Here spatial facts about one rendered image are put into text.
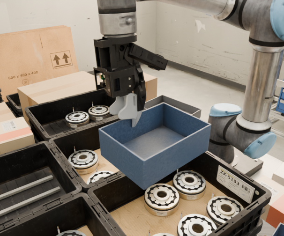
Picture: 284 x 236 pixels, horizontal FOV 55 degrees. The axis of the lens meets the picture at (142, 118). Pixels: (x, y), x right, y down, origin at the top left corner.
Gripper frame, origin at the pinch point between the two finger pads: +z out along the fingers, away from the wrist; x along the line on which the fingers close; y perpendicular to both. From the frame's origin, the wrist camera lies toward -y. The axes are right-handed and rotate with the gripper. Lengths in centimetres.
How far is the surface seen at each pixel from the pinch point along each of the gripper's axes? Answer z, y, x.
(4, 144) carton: 17, 23, -46
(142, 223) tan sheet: 30.0, 1.6, 2.4
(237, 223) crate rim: 22.7, -11.3, 22.8
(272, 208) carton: 38, -38, 19
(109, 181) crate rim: 19.2, 5.3, -6.5
